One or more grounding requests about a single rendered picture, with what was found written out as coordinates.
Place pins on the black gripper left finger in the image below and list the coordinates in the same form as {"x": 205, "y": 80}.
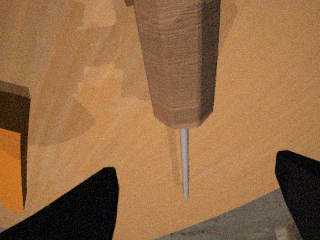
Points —
{"x": 87, "y": 212}

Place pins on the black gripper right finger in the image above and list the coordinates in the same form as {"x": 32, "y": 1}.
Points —
{"x": 299, "y": 180}

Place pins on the orange-brown long flat bar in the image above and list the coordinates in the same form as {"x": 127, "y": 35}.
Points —
{"x": 14, "y": 120}

